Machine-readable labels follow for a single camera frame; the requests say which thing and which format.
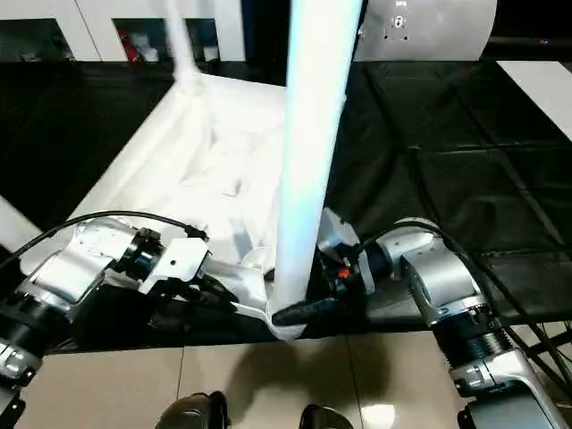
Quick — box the white plastic table top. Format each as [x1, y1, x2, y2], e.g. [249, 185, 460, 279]
[17, 73, 348, 343]

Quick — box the black right robot foot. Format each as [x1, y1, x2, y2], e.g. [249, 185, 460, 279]
[301, 404, 354, 429]

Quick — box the black robot foot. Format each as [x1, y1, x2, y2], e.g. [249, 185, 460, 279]
[301, 404, 354, 429]
[156, 391, 229, 429]

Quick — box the black left robot foot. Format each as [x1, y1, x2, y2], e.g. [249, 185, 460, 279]
[156, 391, 229, 429]

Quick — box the black work mat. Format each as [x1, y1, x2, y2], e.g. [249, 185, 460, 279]
[0, 57, 572, 354]

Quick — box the red box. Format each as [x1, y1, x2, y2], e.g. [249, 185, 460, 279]
[118, 29, 139, 62]

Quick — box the white cabinet with glass doors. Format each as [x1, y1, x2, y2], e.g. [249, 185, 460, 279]
[0, 0, 247, 63]

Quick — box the white flat board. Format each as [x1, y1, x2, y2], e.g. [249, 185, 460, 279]
[495, 60, 572, 135]

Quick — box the black device with red light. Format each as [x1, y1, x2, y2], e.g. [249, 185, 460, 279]
[486, 35, 572, 59]

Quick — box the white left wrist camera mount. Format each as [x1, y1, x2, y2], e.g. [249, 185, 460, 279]
[138, 238, 211, 295]

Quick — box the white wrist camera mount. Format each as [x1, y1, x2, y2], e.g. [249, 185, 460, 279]
[319, 207, 376, 296]
[138, 238, 211, 295]

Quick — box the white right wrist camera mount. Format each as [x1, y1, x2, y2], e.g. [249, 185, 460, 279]
[319, 207, 376, 296]

